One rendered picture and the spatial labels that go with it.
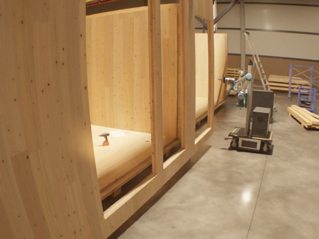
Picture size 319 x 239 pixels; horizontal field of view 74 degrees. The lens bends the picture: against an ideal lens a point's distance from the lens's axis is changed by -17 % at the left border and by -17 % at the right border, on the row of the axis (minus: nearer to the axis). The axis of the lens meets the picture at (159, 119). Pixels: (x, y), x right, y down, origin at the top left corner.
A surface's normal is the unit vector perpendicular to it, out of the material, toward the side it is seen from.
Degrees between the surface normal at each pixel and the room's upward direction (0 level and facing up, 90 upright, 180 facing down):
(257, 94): 90
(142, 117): 90
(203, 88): 90
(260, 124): 90
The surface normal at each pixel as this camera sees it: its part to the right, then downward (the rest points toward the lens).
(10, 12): 0.89, 0.11
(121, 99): -0.44, 0.21
